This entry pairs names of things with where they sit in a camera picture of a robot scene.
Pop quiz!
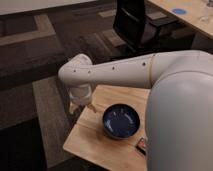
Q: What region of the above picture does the dark blue bowl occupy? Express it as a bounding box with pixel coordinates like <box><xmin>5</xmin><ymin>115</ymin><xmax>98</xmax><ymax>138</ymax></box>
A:
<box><xmin>102</xmin><ymin>103</ymin><xmax>140</xmax><ymax>140</ymax></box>

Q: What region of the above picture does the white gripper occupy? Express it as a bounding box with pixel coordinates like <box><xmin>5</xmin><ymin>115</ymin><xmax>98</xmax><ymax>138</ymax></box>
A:
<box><xmin>69</xmin><ymin>84</ymin><xmax>97</xmax><ymax>114</ymax></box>

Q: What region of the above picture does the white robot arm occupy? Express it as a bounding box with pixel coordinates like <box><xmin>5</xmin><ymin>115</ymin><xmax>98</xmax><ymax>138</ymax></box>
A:
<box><xmin>58</xmin><ymin>50</ymin><xmax>213</xmax><ymax>171</ymax></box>

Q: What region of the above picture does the wooden background desk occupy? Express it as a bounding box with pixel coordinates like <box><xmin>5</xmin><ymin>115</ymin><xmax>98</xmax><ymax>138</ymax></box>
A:
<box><xmin>148</xmin><ymin>0</ymin><xmax>213</xmax><ymax>51</ymax></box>

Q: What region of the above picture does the small red black object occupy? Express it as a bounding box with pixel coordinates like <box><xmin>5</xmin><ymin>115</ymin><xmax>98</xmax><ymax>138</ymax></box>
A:
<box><xmin>136</xmin><ymin>138</ymin><xmax>146</xmax><ymax>155</ymax></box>

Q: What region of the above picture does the blue round coaster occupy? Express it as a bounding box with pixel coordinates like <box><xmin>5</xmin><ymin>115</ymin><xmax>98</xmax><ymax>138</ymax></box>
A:
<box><xmin>172</xmin><ymin>8</ymin><xmax>187</xmax><ymax>15</ymax></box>

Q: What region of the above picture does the clear drinking glass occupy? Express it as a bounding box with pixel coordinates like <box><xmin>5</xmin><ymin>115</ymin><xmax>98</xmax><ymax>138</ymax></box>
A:
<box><xmin>199</xmin><ymin>14</ymin><xmax>210</xmax><ymax>22</ymax></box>

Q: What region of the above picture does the black office chair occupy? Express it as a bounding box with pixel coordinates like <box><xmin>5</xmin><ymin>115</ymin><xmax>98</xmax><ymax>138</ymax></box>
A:
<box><xmin>112</xmin><ymin>0</ymin><xmax>181</xmax><ymax>54</ymax></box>

